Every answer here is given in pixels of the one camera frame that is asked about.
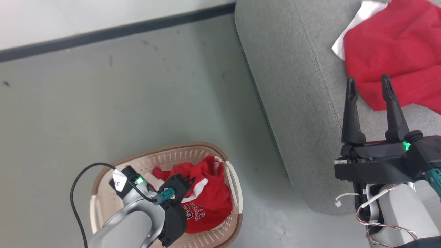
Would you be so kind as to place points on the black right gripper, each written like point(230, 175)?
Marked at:
point(375, 165)

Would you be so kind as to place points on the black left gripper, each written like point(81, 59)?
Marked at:
point(174, 224)

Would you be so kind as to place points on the red jersey with white stripes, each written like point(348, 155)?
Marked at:
point(210, 203)

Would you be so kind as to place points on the red garment with white lining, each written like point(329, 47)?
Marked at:
point(396, 44)

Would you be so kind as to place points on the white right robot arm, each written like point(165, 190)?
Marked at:
point(403, 210)

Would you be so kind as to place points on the beige perforated laundry basket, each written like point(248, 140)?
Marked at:
point(110, 203)

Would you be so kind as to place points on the grey fabric sofa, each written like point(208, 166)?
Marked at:
point(293, 103)

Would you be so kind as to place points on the black baseboard strip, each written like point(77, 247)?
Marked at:
point(113, 32)

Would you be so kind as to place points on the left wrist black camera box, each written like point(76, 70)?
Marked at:
point(175, 184)

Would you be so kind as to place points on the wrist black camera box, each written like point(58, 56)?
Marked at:
point(175, 184)
point(427, 151)

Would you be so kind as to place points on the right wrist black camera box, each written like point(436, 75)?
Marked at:
point(427, 151)

